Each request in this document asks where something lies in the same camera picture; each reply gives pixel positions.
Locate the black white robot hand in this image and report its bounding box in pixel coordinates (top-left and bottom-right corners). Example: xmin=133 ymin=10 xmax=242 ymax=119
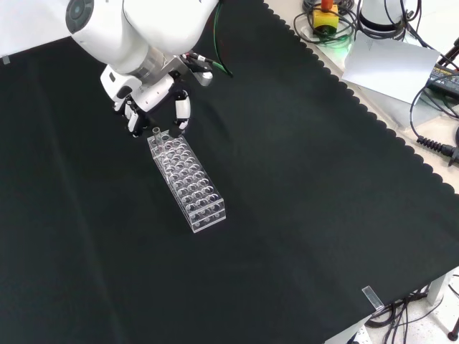
xmin=99 ymin=64 xmax=194 ymax=139

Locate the clear glass test tube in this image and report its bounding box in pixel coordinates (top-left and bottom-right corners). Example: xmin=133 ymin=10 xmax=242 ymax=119
xmin=151 ymin=126 xmax=169 ymax=170

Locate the clear plastic test tube rack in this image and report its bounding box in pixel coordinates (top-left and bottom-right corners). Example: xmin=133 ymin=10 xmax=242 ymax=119
xmin=146 ymin=130 xmax=227 ymax=234

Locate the black bench cloth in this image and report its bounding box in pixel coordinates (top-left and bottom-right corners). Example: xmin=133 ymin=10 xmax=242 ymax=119
xmin=0 ymin=0 xmax=459 ymax=344

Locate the yellow stop button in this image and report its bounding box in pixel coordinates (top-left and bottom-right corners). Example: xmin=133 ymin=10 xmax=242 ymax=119
xmin=312 ymin=0 xmax=340 ymax=36

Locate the pale grey board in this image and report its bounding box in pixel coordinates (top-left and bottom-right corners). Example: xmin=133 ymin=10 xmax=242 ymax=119
xmin=341 ymin=31 xmax=441 ymax=105

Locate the black power adapter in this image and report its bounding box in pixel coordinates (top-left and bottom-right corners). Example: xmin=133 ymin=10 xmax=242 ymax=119
xmin=425 ymin=64 xmax=459 ymax=96

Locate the black tripod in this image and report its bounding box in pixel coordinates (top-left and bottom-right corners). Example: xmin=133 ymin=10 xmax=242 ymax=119
xmin=437 ymin=35 xmax=459 ymax=72

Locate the grey table leg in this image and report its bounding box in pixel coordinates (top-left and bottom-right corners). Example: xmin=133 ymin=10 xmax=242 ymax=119
xmin=427 ymin=273 xmax=450 ymax=306

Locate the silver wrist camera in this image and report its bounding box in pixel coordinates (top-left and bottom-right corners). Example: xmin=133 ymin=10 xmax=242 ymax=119
xmin=180 ymin=52 xmax=216 ymax=87

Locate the green cable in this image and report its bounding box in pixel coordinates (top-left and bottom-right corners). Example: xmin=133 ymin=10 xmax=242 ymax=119
xmin=212 ymin=0 xmax=235 ymax=78

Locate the black cable with ribbed plug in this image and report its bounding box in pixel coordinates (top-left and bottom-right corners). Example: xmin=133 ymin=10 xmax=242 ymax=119
xmin=410 ymin=87 xmax=459 ymax=166

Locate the black floor cable bundle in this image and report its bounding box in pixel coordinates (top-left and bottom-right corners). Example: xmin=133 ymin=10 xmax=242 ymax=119
xmin=364 ymin=290 xmax=433 ymax=344

